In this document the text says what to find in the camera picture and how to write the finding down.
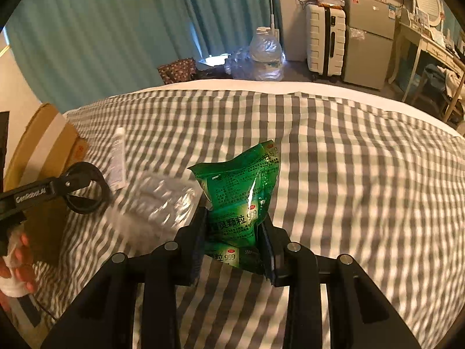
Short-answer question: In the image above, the black hair tie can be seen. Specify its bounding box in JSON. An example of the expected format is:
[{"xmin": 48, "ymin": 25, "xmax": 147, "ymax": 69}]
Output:
[{"xmin": 62, "ymin": 161, "xmax": 112, "ymax": 216}]

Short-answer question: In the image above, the green granule sachet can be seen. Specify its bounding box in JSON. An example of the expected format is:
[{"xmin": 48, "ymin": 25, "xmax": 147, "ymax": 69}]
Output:
[{"xmin": 189, "ymin": 140, "xmax": 280, "ymax": 274}]

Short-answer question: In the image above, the person left hand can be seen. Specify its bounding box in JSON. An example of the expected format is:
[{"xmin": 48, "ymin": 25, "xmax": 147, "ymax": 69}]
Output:
[{"xmin": 0, "ymin": 232, "xmax": 37, "ymax": 313}]

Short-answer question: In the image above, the brown cardboard box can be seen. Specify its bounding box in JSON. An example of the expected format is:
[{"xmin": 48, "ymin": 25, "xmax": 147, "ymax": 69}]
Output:
[{"xmin": 4, "ymin": 103, "xmax": 88, "ymax": 266}]

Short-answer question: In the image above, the small white cream tube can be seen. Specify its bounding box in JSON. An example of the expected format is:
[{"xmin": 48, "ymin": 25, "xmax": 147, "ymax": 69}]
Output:
[{"xmin": 108, "ymin": 127, "xmax": 127, "ymax": 191}]

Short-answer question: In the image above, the checkered bed sheet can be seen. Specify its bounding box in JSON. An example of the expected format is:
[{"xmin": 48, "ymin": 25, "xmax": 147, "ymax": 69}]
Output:
[{"xmin": 35, "ymin": 90, "xmax": 464, "ymax": 348}]

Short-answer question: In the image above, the teal curtain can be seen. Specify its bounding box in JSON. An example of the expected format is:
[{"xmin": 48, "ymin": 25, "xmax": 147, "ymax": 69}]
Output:
[{"xmin": 6, "ymin": 0, "xmax": 280, "ymax": 112}]

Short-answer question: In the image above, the dark floral bag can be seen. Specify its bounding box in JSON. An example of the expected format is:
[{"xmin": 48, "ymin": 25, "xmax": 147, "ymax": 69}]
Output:
[{"xmin": 158, "ymin": 58, "xmax": 197, "ymax": 84}]

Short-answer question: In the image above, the large clear water jug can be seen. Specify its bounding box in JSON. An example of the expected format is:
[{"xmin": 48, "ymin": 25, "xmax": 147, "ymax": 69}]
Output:
[{"xmin": 249, "ymin": 27, "xmax": 284, "ymax": 81}]

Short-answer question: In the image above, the wooden chair with clothes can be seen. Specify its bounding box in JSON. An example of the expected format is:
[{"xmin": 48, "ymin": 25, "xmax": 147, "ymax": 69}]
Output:
[{"xmin": 409, "ymin": 64, "xmax": 459, "ymax": 121}]

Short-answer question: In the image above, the white suitcase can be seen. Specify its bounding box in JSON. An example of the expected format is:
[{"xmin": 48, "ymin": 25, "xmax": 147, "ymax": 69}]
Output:
[{"xmin": 305, "ymin": 5, "xmax": 346, "ymax": 78}]

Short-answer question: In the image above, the grey mini fridge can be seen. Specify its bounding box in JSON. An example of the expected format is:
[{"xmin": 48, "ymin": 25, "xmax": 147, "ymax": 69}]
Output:
[{"xmin": 343, "ymin": 0, "xmax": 396, "ymax": 90}]

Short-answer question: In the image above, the white dressing table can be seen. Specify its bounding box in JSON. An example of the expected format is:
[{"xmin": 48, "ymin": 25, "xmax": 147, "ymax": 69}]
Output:
[{"xmin": 389, "ymin": 0, "xmax": 464, "ymax": 101}]

